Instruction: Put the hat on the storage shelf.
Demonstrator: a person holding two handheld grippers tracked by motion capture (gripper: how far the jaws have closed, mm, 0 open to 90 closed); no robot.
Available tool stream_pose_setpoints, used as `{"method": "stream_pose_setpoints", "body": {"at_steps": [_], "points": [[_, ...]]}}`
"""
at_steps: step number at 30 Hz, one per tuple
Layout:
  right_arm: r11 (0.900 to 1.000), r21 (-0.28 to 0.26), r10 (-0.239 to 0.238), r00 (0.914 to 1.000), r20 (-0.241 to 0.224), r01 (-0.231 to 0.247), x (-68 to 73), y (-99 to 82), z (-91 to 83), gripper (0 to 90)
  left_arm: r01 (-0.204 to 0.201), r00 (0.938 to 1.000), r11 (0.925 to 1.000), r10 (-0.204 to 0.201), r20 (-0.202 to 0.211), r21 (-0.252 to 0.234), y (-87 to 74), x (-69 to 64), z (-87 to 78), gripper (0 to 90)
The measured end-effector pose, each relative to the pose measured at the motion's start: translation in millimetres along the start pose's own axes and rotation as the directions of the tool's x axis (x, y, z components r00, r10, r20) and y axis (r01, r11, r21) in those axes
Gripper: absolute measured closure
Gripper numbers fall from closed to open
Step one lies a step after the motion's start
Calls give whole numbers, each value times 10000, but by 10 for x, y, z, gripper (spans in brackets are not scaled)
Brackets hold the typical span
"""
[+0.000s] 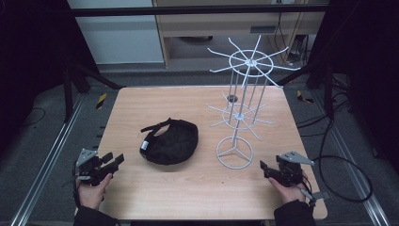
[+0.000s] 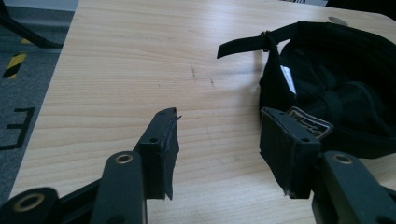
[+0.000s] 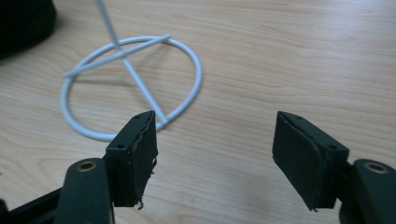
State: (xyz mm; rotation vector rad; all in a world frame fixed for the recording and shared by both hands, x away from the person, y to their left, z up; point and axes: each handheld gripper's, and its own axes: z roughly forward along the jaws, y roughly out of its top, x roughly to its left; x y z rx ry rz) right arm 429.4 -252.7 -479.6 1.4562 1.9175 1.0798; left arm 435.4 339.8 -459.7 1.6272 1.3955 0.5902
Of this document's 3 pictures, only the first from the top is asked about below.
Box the black looped gripper cable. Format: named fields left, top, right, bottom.
left=295, top=118, right=375, bottom=203

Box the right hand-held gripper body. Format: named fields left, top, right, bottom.
left=275, top=151, right=331, bottom=207

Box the black metal stand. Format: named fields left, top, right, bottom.
left=60, top=56, right=126, bottom=124
left=276, top=59, right=337, bottom=121

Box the person's left hand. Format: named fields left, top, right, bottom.
left=76, top=172, right=114, bottom=211

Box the aluminium floor rail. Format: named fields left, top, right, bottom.
left=312, top=89, right=392, bottom=226
left=9, top=93, right=87, bottom=226

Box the black horizontal bar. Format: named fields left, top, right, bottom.
left=67, top=4, right=331, bottom=18

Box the yellow black striped tape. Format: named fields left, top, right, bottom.
left=295, top=89, right=315, bottom=105
left=95, top=92, right=108, bottom=110

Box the light wooden desk frame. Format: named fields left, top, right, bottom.
left=152, top=0, right=331, bottom=69

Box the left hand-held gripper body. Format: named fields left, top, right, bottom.
left=74, top=148, right=115, bottom=187

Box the white wire hanging rack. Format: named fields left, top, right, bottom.
left=205, top=34, right=302, bottom=170

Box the black cap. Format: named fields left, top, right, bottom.
left=138, top=117, right=200, bottom=166

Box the black floor cable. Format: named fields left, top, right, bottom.
left=18, top=106, right=47, bottom=128
left=295, top=103, right=352, bottom=138

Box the person's right hand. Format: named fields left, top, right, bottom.
left=267, top=177, right=311, bottom=205

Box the white cabinet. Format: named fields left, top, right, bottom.
left=66, top=0, right=166, bottom=66

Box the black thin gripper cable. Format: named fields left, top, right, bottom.
left=72, top=161, right=83, bottom=209

